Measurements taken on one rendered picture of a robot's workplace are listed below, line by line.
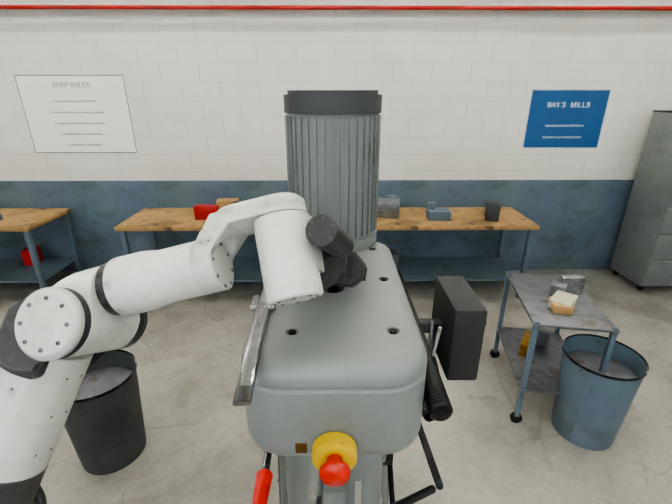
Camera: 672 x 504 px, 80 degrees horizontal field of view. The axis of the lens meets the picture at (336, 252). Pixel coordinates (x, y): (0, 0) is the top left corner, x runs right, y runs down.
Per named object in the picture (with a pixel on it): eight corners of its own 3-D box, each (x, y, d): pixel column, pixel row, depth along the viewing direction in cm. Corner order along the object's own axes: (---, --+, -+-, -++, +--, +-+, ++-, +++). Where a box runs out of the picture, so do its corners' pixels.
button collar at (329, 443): (357, 476, 53) (357, 442, 51) (312, 476, 53) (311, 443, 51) (356, 463, 55) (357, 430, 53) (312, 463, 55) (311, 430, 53)
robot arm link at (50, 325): (88, 273, 56) (24, 427, 54) (0, 264, 43) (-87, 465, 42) (158, 302, 54) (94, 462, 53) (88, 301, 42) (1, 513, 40)
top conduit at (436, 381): (452, 422, 57) (455, 403, 55) (422, 422, 56) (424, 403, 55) (401, 281, 98) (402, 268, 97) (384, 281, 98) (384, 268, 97)
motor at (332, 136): (381, 254, 84) (388, 90, 72) (285, 255, 83) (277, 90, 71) (372, 224, 102) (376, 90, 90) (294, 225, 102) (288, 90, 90)
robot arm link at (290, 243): (285, 309, 54) (247, 308, 43) (271, 234, 56) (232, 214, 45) (366, 290, 51) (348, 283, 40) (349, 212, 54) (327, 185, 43)
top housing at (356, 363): (428, 462, 55) (439, 368, 49) (240, 463, 55) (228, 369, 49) (386, 298, 99) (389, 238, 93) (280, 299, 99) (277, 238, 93)
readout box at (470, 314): (481, 381, 103) (493, 310, 95) (446, 381, 102) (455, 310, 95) (458, 337, 121) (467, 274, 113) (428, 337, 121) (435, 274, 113)
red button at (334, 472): (350, 491, 50) (351, 468, 49) (318, 492, 50) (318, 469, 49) (349, 468, 53) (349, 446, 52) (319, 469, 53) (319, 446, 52)
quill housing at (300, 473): (384, 555, 83) (392, 441, 71) (285, 556, 83) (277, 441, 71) (375, 474, 101) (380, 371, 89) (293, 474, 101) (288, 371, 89)
